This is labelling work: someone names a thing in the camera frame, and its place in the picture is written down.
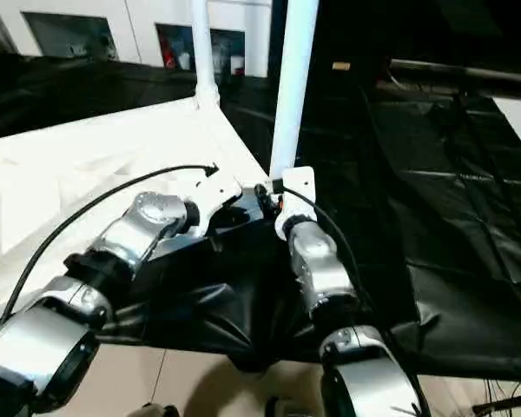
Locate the white plastic table leg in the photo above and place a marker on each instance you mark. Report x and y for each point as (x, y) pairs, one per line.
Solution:
(202, 43)
(295, 87)

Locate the white plastic table top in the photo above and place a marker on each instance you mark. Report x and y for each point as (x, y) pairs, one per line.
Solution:
(69, 174)

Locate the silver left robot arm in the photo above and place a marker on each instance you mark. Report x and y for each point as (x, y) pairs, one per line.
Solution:
(134, 230)

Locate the plain white cup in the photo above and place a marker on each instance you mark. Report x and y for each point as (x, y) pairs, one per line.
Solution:
(237, 67)

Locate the small yellow label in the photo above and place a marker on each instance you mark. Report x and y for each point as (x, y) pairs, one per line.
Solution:
(341, 66)

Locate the small white jar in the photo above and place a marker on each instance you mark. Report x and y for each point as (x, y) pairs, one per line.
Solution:
(184, 61)

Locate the black work mat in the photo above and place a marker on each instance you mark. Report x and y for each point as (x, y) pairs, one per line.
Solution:
(438, 195)

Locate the red bottle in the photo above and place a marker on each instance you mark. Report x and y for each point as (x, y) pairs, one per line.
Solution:
(168, 54)

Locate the black right robot foot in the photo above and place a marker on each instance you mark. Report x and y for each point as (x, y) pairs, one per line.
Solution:
(286, 408)

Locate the white sideboard cabinet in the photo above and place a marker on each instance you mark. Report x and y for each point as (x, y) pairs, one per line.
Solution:
(134, 17)

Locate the long black pole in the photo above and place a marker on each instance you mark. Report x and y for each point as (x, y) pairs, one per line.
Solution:
(469, 71)

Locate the flat white board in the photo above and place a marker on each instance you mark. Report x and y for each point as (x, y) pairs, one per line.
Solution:
(519, 126)

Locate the black tripod stand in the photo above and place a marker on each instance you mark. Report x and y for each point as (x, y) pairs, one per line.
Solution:
(503, 401)

